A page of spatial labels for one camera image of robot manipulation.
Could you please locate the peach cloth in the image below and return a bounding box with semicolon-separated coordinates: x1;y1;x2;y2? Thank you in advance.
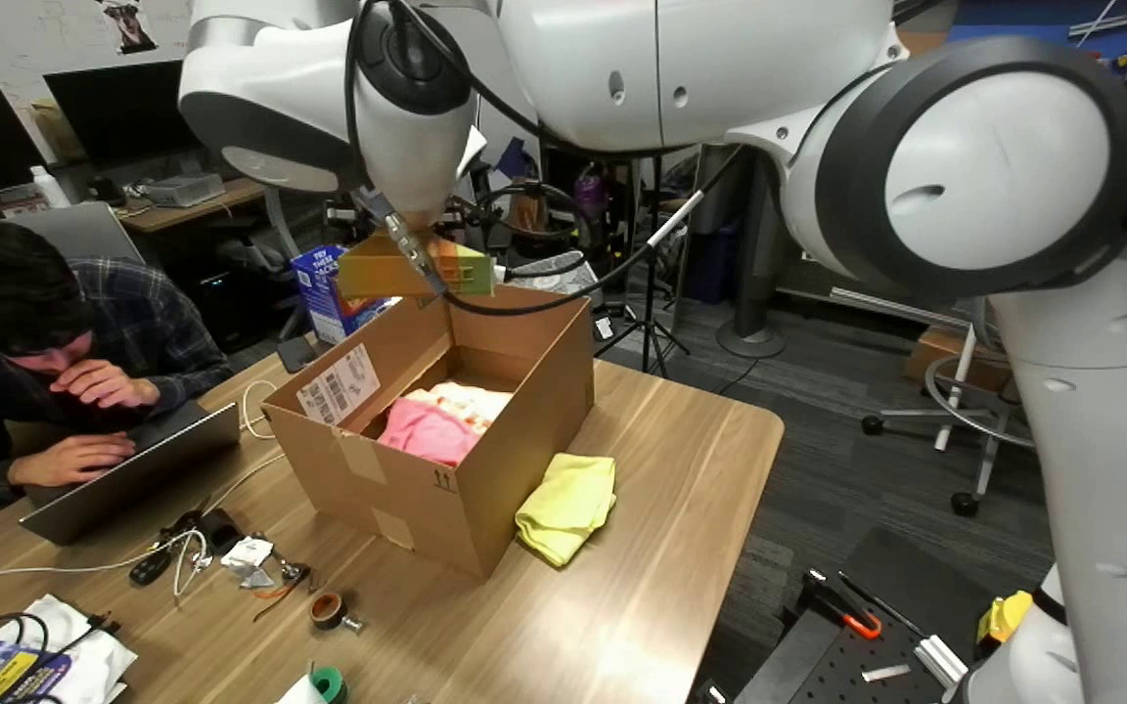
399;380;516;441

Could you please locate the pink cloth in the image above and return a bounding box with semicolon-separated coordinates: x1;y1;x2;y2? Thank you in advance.
375;397;481;470

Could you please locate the blue cardboard box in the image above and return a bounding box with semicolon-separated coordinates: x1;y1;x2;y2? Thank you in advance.
288;244;392;345

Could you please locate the small brown cardboard box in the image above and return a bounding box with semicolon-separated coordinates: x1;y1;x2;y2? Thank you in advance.
900;320;1018;397

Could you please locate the yellow-green cloth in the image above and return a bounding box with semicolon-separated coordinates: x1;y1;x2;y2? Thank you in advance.
514;452;623;573

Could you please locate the brown tape roll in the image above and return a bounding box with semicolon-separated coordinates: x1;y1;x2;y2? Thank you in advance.
306;587;353;633

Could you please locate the green tape roll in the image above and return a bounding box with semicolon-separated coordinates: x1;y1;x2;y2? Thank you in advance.
307;667;353;704

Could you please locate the white-base office chair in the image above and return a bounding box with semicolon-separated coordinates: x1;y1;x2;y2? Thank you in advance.
858;291;1063;522

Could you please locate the grey laptop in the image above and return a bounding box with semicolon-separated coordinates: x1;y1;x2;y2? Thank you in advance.
14;401;241;549

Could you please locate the yellow plastic part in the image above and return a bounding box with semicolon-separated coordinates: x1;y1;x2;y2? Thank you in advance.
974;587;1033;648

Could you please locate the small horned figurine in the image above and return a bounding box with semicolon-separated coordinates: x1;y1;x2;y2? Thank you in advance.
97;0;159;60

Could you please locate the seated person dark hair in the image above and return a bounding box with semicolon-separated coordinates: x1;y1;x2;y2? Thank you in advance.
0;213;234;513

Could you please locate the black camera cable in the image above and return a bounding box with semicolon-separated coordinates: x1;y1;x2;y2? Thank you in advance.
345;0;751;320

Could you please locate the orange-handled tool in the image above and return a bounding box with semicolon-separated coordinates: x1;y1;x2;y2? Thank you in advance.
800;565;888;647

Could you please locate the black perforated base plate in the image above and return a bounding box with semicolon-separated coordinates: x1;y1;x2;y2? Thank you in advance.
733;526;1025;704

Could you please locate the black charger with cables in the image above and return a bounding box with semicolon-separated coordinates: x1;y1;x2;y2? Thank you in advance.
125;505;247;587

